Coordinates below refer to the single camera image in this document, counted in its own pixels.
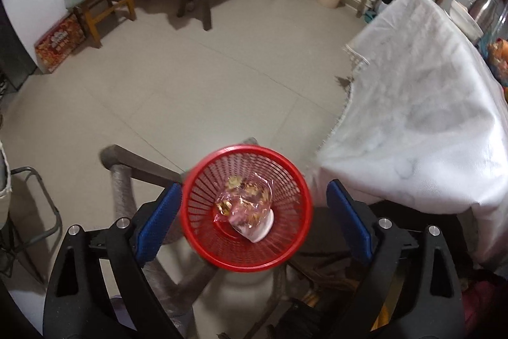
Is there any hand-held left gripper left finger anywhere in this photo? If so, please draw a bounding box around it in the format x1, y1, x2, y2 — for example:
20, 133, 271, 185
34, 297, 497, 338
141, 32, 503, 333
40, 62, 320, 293
43, 182, 187, 339

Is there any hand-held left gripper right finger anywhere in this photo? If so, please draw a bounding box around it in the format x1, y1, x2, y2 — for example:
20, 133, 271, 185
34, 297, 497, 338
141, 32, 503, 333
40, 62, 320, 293
325, 179, 466, 339

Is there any red mesh wastebasket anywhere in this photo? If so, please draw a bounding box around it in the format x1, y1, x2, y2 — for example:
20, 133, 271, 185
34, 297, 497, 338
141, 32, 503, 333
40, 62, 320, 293
180, 145, 313, 273

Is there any clear plastic wrapper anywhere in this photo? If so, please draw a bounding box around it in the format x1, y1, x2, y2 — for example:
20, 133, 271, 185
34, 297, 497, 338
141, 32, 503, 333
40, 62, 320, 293
214, 172, 274, 232

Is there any grey stool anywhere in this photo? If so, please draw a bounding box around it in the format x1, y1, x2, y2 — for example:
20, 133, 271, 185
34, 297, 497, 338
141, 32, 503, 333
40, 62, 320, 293
99, 138, 288, 339

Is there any metal folding chair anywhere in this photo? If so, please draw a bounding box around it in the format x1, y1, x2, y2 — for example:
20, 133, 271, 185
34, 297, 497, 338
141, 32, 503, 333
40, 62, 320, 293
0, 166, 63, 280

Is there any white grey tablecloth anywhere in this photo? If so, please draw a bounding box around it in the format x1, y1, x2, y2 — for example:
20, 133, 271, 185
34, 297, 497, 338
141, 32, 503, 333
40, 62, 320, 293
315, 0, 508, 268

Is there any dark red cloth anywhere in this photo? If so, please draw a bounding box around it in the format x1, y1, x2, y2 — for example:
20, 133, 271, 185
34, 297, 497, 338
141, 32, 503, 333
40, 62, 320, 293
460, 269, 508, 339

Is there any red printed cardboard box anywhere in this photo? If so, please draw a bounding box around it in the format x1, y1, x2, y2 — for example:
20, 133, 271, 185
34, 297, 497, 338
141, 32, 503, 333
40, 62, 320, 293
34, 14, 87, 74

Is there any white ceramic bowl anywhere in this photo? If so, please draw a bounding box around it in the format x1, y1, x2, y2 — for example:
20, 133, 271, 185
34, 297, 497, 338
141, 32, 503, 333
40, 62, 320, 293
450, 0, 484, 42

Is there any stainless steel bottle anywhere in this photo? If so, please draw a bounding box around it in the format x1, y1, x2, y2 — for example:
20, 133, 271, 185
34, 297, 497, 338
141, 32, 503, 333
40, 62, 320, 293
468, 0, 501, 34

